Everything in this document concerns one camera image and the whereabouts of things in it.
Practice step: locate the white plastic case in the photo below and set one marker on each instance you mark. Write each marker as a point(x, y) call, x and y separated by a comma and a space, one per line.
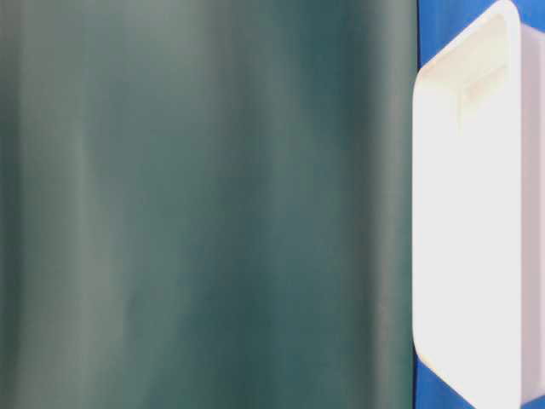
point(478, 211)

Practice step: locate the dark green tape roll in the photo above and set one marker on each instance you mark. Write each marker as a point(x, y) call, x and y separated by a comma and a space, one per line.
point(206, 204)

